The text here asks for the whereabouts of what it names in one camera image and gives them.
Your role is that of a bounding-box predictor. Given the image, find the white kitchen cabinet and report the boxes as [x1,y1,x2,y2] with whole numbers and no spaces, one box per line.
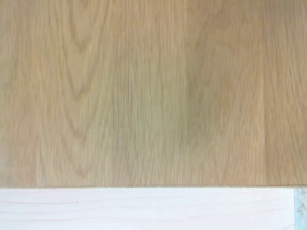
[0,186,295,230]

